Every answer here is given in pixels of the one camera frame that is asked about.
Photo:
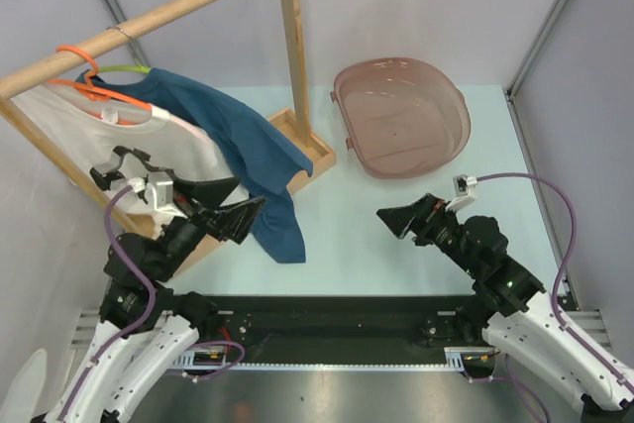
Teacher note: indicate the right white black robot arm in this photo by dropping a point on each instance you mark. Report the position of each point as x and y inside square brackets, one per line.
[512, 310]

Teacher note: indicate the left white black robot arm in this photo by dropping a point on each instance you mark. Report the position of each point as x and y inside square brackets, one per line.
[143, 325]

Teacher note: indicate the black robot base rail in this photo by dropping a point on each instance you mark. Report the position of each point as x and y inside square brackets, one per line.
[348, 330]

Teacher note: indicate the pink translucent plastic basin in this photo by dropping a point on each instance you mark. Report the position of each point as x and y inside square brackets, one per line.
[404, 117]

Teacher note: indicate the wooden clothes rack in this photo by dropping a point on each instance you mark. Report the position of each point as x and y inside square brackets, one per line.
[294, 123]

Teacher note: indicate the white printed t shirt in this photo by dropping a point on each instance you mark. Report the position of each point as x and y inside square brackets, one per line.
[87, 132]

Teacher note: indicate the blue t shirt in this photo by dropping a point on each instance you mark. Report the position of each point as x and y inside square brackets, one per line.
[255, 150]

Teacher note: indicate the orange clothes hanger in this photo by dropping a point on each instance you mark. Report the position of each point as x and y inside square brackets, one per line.
[86, 83]

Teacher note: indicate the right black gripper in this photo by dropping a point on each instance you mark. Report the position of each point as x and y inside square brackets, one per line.
[427, 211]

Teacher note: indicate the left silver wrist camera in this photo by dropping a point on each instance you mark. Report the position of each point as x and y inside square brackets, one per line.
[155, 190]

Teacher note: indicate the green clothes hanger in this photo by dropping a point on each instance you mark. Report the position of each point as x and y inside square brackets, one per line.
[141, 69]

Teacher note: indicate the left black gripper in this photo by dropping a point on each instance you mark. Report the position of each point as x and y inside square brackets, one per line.
[235, 219]

